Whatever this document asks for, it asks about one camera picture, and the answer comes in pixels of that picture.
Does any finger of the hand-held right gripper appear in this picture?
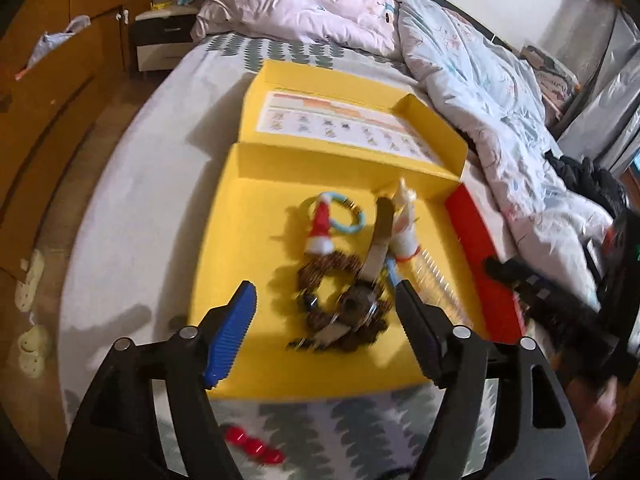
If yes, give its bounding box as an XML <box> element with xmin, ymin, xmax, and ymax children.
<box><xmin>482</xmin><ymin>255</ymin><xmax>536</xmax><ymax>296</ymax></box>

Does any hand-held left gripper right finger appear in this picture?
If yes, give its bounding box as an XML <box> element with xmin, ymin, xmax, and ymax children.
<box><xmin>395</xmin><ymin>279</ymin><xmax>591</xmax><ymax>480</ymax></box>

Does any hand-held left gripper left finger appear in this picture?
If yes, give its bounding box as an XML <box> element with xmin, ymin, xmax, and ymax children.
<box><xmin>57</xmin><ymin>280</ymin><xmax>258</xmax><ymax>480</ymax></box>

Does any blue hair clip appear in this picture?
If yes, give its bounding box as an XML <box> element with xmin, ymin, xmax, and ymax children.
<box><xmin>382</xmin><ymin>255</ymin><xmax>405</xmax><ymax>291</ymax></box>

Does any yellow cardboard box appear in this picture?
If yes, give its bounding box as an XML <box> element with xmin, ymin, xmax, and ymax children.
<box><xmin>187</xmin><ymin>59</ymin><xmax>526</xmax><ymax>402</ymax></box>

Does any black strap wristwatch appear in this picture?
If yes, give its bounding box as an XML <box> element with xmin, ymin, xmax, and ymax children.
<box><xmin>287</xmin><ymin>196</ymin><xmax>396</xmax><ymax>353</ymax></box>

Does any white duck plush clip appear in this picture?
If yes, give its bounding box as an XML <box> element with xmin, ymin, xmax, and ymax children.
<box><xmin>389</xmin><ymin>177</ymin><xmax>420</xmax><ymax>263</ymax></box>

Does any brown seed bead bracelet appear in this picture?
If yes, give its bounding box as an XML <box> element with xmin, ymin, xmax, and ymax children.
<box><xmin>287</xmin><ymin>252</ymin><xmax>393</xmax><ymax>356</ymax></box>

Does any light blue bangle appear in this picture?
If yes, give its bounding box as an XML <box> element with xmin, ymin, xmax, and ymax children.
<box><xmin>300</xmin><ymin>194</ymin><xmax>367</xmax><ymax>236</ymax></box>

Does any santa hair clip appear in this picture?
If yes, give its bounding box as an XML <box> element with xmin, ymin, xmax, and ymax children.
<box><xmin>305</xmin><ymin>191</ymin><xmax>335</xmax><ymax>256</ymax></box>

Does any red berry hair clip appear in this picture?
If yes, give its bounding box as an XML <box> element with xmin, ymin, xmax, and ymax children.
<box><xmin>222</xmin><ymin>424</ymin><xmax>286</xmax><ymax>465</ymax></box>

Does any dark clothes pile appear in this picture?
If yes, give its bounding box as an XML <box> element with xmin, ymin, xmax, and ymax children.
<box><xmin>545</xmin><ymin>150</ymin><xmax>631</xmax><ymax>221</ymax></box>

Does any light blue printed quilt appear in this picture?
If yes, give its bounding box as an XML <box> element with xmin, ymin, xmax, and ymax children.
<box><xmin>380</xmin><ymin>0</ymin><xmax>616</xmax><ymax>311</ymax></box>

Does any cream slipper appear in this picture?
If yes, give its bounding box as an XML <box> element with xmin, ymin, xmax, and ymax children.
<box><xmin>17</xmin><ymin>324</ymin><xmax>53</xmax><ymax>378</ymax></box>
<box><xmin>14</xmin><ymin>249</ymin><xmax>46</xmax><ymax>311</ymax></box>

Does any printed pillow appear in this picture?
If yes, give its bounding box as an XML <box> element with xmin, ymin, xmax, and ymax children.
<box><xmin>520</xmin><ymin>45</ymin><xmax>581</xmax><ymax>111</ymax></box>

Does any silver curtain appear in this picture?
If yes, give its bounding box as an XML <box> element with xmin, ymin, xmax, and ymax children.
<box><xmin>555</xmin><ymin>0</ymin><xmax>640</xmax><ymax>176</ymax></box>

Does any wooden wardrobe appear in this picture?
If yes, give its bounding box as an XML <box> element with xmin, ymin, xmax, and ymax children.
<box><xmin>0</xmin><ymin>0</ymin><xmax>136</xmax><ymax>281</ymax></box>

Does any white and black nightstand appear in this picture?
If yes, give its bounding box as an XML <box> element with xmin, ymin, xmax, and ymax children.
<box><xmin>131</xmin><ymin>2</ymin><xmax>203</xmax><ymax>73</ymax></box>

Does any pink quilt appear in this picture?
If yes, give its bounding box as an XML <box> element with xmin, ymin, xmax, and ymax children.
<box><xmin>192</xmin><ymin>0</ymin><xmax>416</xmax><ymax>61</ymax></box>

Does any plastic bag on drawer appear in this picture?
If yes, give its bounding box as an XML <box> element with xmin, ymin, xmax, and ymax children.
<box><xmin>25</xmin><ymin>15</ymin><xmax>92</xmax><ymax>71</ymax></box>

